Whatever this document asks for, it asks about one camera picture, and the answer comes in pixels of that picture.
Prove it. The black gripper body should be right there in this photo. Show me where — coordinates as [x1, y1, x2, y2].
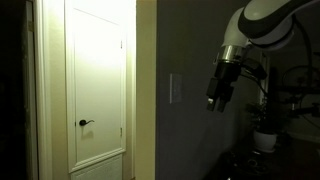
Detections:
[207, 62, 241, 101]

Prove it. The white wall light switch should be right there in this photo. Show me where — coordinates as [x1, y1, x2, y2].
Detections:
[169, 74, 182, 104]

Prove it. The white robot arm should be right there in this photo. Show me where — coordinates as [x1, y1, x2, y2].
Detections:
[206, 0, 319, 112]

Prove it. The green potted plant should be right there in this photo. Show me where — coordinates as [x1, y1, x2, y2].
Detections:
[245, 103, 285, 134]

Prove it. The white plant pot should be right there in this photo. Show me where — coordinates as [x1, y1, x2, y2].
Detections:
[253, 131, 277, 153]

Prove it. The dark wooden side table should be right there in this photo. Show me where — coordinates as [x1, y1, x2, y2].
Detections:
[201, 132, 285, 180]

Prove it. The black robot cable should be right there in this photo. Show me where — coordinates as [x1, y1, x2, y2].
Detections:
[239, 14, 314, 101]

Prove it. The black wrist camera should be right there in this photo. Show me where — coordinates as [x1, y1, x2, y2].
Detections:
[242, 58, 267, 80]

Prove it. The black door lever handle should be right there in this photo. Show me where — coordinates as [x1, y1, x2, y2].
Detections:
[79, 119, 95, 126]

